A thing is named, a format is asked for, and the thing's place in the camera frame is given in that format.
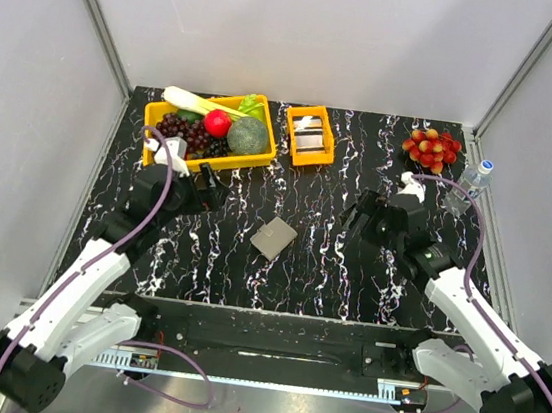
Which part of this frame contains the small yellow card bin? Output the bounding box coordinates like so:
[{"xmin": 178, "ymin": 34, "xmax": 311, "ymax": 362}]
[{"xmin": 286, "ymin": 106, "xmax": 335, "ymax": 167}]

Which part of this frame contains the stack of credit cards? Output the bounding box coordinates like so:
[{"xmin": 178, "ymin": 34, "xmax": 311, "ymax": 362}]
[{"xmin": 293, "ymin": 116, "xmax": 325, "ymax": 153}]

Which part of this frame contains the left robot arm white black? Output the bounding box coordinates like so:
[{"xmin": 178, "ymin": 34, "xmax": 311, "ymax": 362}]
[{"xmin": 0, "ymin": 164, "xmax": 229, "ymax": 413}]

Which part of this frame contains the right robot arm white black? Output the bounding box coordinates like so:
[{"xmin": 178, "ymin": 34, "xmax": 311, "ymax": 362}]
[{"xmin": 340, "ymin": 191, "xmax": 552, "ymax": 413}]

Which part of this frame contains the dark grape bunch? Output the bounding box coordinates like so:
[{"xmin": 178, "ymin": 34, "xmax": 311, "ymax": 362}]
[{"xmin": 203, "ymin": 138, "xmax": 231, "ymax": 159}]

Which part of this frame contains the purple grape bunch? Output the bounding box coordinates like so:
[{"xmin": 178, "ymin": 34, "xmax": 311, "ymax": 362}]
[{"xmin": 156, "ymin": 113, "xmax": 212, "ymax": 157}]

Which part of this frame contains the red pomegranate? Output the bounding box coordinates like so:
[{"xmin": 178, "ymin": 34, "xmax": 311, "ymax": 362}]
[{"xmin": 203, "ymin": 109, "xmax": 232, "ymax": 138}]

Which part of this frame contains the large yellow fruit bin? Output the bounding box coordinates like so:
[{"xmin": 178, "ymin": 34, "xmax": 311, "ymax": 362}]
[{"xmin": 141, "ymin": 94, "xmax": 277, "ymax": 172}]

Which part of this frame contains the green melon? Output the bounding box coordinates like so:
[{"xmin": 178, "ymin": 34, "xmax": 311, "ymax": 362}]
[{"xmin": 226, "ymin": 116, "xmax": 269, "ymax": 156}]

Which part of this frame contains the green avocado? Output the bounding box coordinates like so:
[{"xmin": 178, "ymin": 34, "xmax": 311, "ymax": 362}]
[{"xmin": 176, "ymin": 109, "xmax": 203, "ymax": 124}]

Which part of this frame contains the green lettuce leaf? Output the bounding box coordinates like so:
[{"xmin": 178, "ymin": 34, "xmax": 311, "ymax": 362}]
[{"xmin": 238, "ymin": 94, "xmax": 265, "ymax": 121}]

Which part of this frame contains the red lychee bunch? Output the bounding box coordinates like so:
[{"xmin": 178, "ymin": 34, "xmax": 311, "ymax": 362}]
[{"xmin": 401, "ymin": 128, "xmax": 463, "ymax": 176}]

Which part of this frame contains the white green leek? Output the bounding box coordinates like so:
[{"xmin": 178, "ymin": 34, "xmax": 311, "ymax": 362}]
[{"xmin": 163, "ymin": 86, "xmax": 245, "ymax": 119}]

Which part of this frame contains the clear water bottle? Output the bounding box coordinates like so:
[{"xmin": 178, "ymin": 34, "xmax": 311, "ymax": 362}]
[{"xmin": 443, "ymin": 160, "xmax": 494, "ymax": 217}]

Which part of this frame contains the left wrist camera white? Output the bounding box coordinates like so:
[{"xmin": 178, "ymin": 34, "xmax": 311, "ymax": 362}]
[{"xmin": 144, "ymin": 137, "xmax": 191, "ymax": 177}]

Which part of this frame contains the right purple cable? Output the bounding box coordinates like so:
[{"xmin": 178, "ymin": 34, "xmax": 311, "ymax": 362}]
[{"xmin": 384, "ymin": 171, "xmax": 552, "ymax": 413}]

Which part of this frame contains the purple cable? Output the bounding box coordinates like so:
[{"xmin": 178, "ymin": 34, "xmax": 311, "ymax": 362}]
[
  {"xmin": 384, "ymin": 171, "xmax": 552, "ymax": 413},
  {"xmin": 0, "ymin": 109, "xmax": 181, "ymax": 413}
]

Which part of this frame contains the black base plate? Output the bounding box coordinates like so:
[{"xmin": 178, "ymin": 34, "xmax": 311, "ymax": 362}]
[{"xmin": 94, "ymin": 290, "xmax": 458, "ymax": 408}]

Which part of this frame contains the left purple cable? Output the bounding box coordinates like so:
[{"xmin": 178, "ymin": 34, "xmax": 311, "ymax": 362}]
[{"xmin": 0, "ymin": 109, "xmax": 181, "ymax": 413}]

